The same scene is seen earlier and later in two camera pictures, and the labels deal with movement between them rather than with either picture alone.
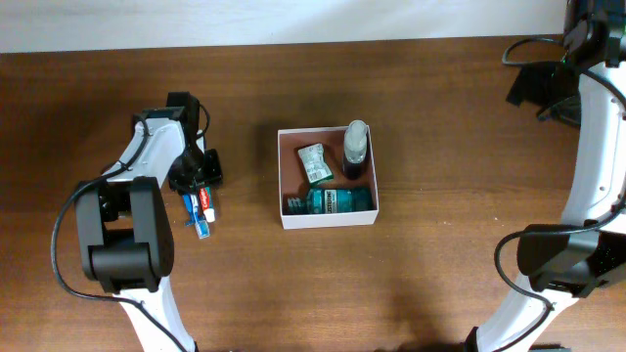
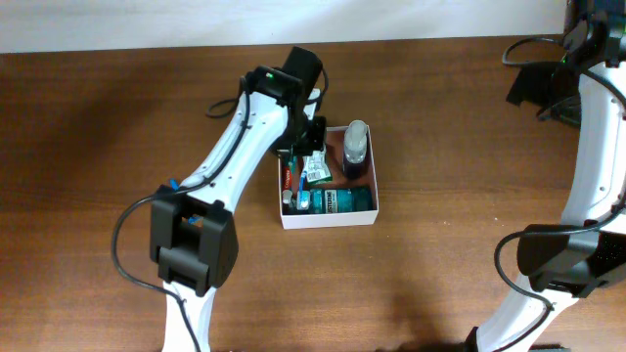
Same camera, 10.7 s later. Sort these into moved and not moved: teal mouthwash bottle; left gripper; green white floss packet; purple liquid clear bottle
Moved: left gripper
Not moved: green white floss packet; teal mouthwash bottle; purple liquid clear bottle
